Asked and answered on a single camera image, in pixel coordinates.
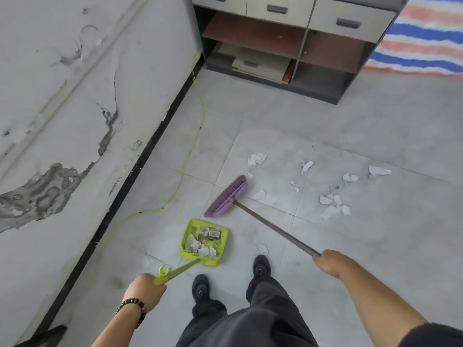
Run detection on person's right hand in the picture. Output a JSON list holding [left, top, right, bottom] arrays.
[[313, 249, 357, 279]]

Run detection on person's left hand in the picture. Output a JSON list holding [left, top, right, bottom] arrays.
[[123, 273, 167, 313]]

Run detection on green dustpan with handle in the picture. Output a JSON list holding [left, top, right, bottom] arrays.
[[153, 219, 229, 287]]

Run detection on purple broom with metal handle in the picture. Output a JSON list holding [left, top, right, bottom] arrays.
[[204, 175, 322, 258]]

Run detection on person's right forearm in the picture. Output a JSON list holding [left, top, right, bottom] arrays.
[[338, 259, 431, 347]]

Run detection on person's left forearm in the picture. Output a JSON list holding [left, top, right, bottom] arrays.
[[90, 303, 145, 347]]

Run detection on black left shoe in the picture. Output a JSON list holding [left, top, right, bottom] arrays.
[[191, 274, 211, 304]]

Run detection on black shoe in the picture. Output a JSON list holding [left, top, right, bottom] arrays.
[[252, 254, 272, 281], [191, 274, 211, 304]]

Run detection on scattered white paper scraps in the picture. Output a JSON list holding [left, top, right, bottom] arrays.
[[247, 152, 393, 255]]

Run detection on crumpled white paper heap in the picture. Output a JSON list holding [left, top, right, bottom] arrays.
[[184, 233, 218, 258]]

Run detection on black right shoe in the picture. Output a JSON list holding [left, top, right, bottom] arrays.
[[252, 254, 272, 281]]

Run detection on dark grey trousers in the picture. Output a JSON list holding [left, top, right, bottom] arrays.
[[175, 276, 319, 347]]

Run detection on black right sleeve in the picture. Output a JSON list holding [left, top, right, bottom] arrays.
[[398, 322, 463, 347]]

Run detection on grey cabinet with open shelves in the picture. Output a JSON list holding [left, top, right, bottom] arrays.
[[191, 0, 410, 105]]

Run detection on blue red striped tarp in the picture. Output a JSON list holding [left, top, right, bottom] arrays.
[[363, 0, 463, 77]]

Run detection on beige drawer front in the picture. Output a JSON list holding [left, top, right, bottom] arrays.
[[192, 0, 247, 16], [246, 0, 316, 28], [309, 0, 397, 44]]

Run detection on dark bead bracelet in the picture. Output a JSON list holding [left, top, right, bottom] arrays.
[[116, 298, 147, 329]]

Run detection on thin yellow cable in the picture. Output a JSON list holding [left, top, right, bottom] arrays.
[[138, 50, 207, 216]]

